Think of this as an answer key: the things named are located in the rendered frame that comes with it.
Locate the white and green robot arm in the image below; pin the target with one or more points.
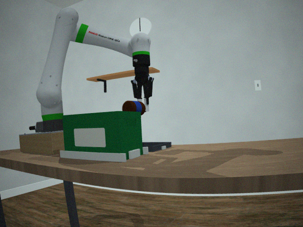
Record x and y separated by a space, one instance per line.
66 29

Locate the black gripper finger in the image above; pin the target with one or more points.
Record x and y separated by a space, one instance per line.
137 89
147 91

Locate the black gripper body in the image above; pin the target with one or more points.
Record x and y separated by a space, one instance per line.
141 71

